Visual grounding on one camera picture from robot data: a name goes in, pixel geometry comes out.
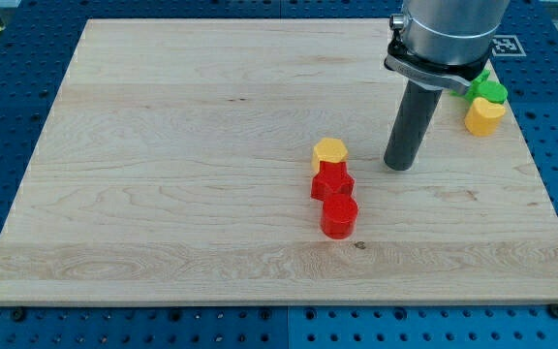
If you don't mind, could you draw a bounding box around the green cylinder block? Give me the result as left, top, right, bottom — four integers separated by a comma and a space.
477, 80, 508, 104

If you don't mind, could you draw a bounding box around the green star block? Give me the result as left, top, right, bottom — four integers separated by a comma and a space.
450, 69, 490, 102

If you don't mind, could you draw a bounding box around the wooden board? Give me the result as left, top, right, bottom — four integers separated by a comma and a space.
0, 19, 558, 306

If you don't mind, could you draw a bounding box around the red star block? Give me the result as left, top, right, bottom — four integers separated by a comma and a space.
310, 161, 355, 201

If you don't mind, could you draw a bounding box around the yellow hexagon block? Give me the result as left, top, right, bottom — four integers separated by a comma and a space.
311, 138, 349, 174

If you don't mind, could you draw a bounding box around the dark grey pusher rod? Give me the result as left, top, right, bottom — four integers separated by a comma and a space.
383, 80, 442, 171

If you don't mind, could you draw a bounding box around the red cylinder block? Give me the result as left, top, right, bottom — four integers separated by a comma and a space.
320, 194, 358, 239

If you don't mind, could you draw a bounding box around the fiducial marker tag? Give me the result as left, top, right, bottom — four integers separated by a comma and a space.
491, 35, 526, 57

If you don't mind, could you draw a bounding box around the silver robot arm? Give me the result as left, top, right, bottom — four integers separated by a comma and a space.
385, 0, 510, 95

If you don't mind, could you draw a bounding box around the yellow heart block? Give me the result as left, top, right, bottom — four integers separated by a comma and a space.
464, 97, 507, 137

